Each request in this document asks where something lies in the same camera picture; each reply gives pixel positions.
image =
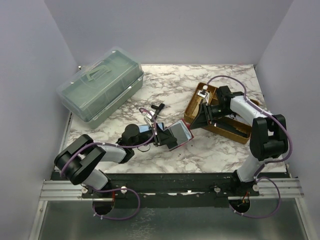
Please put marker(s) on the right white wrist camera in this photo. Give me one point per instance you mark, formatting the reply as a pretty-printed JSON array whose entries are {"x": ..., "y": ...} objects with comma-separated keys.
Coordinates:
[{"x": 204, "y": 93}]

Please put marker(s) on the aluminium extrusion rail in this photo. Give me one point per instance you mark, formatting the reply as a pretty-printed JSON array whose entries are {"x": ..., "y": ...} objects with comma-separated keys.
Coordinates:
[{"x": 172, "y": 186}]

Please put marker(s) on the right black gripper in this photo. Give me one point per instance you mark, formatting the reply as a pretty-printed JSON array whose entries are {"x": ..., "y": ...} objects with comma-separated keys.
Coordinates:
[{"x": 203, "y": 118}]

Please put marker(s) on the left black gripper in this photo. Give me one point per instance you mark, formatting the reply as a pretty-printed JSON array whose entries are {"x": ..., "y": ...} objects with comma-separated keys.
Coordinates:
[{"x": 162, "y": 137}]

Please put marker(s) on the red leather card holder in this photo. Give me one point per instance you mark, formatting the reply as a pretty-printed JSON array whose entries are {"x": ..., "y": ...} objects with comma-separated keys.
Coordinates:
[{"x": 179, "y": 130}]

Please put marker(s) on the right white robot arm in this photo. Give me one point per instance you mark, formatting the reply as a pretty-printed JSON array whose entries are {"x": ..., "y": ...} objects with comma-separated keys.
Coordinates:
[{"x": 268, "y": 140}]

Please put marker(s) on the black pen tool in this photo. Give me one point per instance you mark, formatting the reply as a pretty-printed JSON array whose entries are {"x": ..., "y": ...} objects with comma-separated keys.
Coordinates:
[{"x": 232, "y": 129}]

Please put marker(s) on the woven bamboo organizer tray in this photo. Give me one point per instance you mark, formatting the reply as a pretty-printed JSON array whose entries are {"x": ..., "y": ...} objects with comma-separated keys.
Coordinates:
[{"x": 192, "y": 110}]

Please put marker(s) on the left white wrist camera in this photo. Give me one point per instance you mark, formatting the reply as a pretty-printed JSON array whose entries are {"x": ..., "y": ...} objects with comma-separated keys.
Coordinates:
[{"x": 148, "y": 117}]

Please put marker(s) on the green plastic storage box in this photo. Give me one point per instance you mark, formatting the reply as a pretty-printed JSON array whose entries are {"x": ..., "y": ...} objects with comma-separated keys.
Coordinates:
[{"x": 97, "y": 90}]

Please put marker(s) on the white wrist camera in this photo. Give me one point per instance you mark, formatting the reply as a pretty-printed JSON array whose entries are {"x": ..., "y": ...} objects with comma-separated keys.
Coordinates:
[
  {"x": 204, "y": 93},
  {"x": 148, "y": 117}
]

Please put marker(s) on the black leather card holder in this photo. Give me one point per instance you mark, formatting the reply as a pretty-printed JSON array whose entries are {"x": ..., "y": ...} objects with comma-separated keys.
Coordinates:
[{"x": 146, "y": 127}]

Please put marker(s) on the black T-shaped tool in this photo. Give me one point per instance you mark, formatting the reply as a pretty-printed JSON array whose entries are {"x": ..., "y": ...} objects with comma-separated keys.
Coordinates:
[{"x": 158, "y": 108}]

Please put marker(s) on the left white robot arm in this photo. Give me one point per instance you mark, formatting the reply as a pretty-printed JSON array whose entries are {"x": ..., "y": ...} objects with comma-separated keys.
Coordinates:
[{"x": 78, "y": 161}]

